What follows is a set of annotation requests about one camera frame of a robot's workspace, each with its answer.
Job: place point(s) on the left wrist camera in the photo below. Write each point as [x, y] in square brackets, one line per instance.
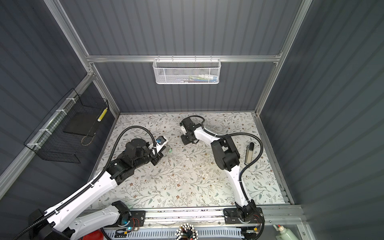
[161, 143]

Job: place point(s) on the bundle of markers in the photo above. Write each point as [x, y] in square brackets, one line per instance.
[186, 232]

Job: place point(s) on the red pencil cup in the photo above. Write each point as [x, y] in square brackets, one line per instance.
[96, 235]

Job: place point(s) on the black lint roller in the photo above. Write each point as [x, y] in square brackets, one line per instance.
[249, 153]

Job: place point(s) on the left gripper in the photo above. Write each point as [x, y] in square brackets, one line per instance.
[156, 159]

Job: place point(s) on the black wire basket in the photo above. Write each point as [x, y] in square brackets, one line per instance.
[68, 134]

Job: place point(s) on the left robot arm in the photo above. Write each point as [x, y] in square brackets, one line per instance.
[59, 222]

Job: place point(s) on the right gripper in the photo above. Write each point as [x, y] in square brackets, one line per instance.
[185, 141]

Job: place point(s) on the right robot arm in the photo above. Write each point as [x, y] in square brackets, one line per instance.
[227, 158]

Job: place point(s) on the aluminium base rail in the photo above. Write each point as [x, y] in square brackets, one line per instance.
[215, 217]

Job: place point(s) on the white wire basket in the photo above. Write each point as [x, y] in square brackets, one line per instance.
[194, 72]

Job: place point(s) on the white glue bottle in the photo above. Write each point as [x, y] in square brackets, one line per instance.
[284, 233]

